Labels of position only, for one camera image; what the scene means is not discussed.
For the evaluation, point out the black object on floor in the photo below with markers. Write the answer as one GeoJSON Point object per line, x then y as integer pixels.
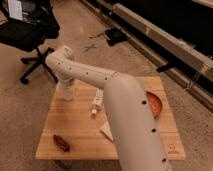
{"type": "Point", "coordinates": [115, 36]}

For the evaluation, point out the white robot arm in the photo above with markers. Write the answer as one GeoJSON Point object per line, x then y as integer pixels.
{"type": "Point", "coordinates": [136, 137]}

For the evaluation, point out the white ceramic cup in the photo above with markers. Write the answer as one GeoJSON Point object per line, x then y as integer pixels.
{"type": "Point", "coordinates": [66, 91]}

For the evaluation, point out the dark red small object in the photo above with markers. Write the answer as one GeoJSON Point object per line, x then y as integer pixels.
{"type": "Point", "coordinates": [61, 143]}

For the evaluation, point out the orange bowl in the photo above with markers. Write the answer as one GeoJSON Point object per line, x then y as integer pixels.
{"type": "Point", "coordinates": [155, 104]}

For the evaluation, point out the black office chair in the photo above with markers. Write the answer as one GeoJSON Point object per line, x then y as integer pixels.
{"type": "Point", "coordinates": [38, 24]}

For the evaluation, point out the wooden table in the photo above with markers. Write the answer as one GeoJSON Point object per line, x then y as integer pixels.
{"type": "Point", "coordinates": [71, 120]}

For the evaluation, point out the white tube bottle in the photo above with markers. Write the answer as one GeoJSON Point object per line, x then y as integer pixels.
{"type": "Point", "coordinates": [97, 103]}

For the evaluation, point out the white paper on chair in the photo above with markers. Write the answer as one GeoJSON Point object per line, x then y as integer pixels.
{"type": "Point", "coordinates": [15, 9]}

